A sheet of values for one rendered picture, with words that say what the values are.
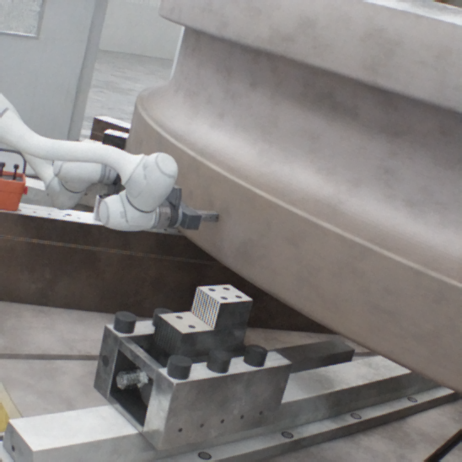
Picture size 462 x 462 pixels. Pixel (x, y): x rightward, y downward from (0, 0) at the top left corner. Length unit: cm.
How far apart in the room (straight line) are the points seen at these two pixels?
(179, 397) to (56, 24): 454
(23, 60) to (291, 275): 428
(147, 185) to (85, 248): 103
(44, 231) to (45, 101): 333
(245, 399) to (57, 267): 119
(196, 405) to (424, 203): 82
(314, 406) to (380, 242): 79
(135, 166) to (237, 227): 41
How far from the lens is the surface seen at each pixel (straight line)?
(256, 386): 228
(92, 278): 322
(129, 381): 226
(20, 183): 306
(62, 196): 280
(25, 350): 287
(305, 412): 268
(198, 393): 214
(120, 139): 416
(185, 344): 218
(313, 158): 238
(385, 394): 302
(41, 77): 631
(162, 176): 215
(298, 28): 230
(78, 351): 293
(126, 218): 226
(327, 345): 276
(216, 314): 222
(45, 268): 318
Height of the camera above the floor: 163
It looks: 16 degrees down
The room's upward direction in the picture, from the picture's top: 14 degrees clockwise
